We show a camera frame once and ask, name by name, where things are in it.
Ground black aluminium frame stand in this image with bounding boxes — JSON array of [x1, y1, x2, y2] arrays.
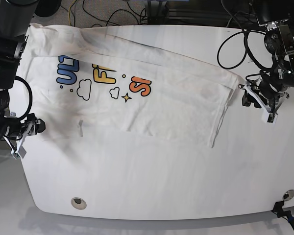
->
[[143, 0, 171, 25]]

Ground white printed T-shirt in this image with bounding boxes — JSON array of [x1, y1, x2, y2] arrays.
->
[[21, 23, 240, 146]]

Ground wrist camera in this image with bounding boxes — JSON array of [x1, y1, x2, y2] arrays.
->
[[11, 146, 26, 159], [262, 111, 278, 124]]

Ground yellow cable on floor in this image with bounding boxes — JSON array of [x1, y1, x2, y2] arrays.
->
[[67, 0, 75, 26]]

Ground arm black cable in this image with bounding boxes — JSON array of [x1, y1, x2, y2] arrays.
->
[[13, 75, 34, 120], [217, 0, 277, 74]]

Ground black round floor base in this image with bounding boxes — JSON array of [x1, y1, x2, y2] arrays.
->
[[35, 0, 62, 18]]

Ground right table cable grommet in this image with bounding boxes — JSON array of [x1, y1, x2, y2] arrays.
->
[[282, 189, 294, 201]]

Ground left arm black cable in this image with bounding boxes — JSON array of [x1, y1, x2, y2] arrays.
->
[[217, 0, 277, 74]]

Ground left table cable grommet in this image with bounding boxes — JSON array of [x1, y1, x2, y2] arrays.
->
[[71, 197, 87, 210]]

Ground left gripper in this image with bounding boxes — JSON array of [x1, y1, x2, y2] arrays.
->
[[238, 78, 289, 113]]

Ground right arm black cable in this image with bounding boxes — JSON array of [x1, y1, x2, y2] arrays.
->
[[13, 75, 34, 120]]

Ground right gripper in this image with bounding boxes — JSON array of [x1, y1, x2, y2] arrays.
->
[[0, 113, 46, 153]]

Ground black clamp with cable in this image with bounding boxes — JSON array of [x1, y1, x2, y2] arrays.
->
[[271, 201, 294, 231]]

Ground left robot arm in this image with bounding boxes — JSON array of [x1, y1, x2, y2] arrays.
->
[[239, 0, 294, 122]]

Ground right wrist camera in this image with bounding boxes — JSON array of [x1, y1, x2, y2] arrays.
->
[[11, 146, 26, 159]]

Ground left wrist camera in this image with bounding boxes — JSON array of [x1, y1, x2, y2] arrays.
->
[[262, 111, 278, 124]]

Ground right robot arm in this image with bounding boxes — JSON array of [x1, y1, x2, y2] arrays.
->
[[0, 0, 46, 158]]

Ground table cable grommet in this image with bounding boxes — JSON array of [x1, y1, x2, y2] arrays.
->
[[282, 189, 294, 201], [71, 197, 87, 210]]

